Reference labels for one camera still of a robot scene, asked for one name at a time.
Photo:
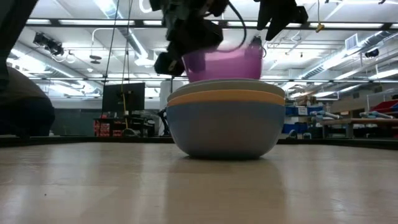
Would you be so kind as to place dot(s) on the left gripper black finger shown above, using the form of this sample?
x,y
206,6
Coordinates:
x,y
169,63
196,62

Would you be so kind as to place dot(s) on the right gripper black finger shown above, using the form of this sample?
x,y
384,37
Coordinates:
x,y
262,14
276,26

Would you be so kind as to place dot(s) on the purple translucent plastic bowl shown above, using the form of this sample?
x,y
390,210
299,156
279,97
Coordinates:
x,y
230,65

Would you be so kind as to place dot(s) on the cream plastic bowl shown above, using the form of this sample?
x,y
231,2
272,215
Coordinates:
x,y
227,85

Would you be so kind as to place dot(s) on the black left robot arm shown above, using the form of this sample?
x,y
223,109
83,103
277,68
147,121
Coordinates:
x,y
12,28

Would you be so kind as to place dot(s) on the black hanging fixture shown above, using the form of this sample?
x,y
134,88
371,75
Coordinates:
x,y
257,43

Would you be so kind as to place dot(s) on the yellow hanging hook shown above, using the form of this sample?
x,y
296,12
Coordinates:
x,y
319,27

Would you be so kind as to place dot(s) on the orange plastic bowl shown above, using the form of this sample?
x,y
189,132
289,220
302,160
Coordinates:
x,y
227,97

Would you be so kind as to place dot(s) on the black computer monitor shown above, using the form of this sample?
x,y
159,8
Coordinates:
x,y
123,97

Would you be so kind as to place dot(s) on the ceiling air vent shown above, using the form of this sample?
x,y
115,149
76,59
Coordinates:
x,y
351,41

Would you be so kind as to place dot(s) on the blue plastic bowl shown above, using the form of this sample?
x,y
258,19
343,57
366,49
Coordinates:
x,y
227,130

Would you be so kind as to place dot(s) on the blue storage bin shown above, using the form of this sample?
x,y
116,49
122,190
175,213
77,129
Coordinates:
x,y
303,110

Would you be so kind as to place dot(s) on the red storage boxes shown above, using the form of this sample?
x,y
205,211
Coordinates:
x,y
105,129

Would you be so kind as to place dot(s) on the black ceiling-mounted device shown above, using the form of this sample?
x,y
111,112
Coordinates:
x,y
48,43

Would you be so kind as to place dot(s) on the wooden workbench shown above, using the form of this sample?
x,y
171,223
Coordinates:
x,y
357,123

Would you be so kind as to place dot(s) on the person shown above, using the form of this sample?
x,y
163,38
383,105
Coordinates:
x,y
25,105

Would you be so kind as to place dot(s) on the black overhead frame bar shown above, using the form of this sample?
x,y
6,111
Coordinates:
x,y
93,22

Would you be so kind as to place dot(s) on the small black ceiling camera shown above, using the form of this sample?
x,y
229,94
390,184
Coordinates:
x,y
372,53

